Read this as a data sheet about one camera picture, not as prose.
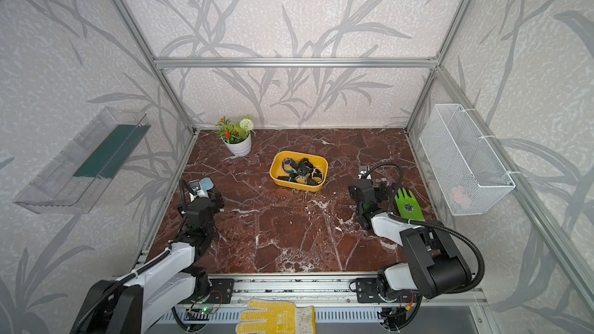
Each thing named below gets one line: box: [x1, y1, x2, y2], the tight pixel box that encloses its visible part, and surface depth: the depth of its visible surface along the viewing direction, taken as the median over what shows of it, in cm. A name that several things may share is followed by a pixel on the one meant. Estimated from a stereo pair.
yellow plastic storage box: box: [269, 150, 329, 193], surface depth 104 cm
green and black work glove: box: [394, 187, 425, 221], surface depth 93 cm
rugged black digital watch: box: [297, 157, 315, 176], surface depth 103 cm
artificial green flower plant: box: [215, 114, 254, 144], surface depth 101 cm
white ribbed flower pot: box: [221, 132, 253, 157], surface depth 108 cm
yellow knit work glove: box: [235, 299, 316, 334], surface depth 70 cm
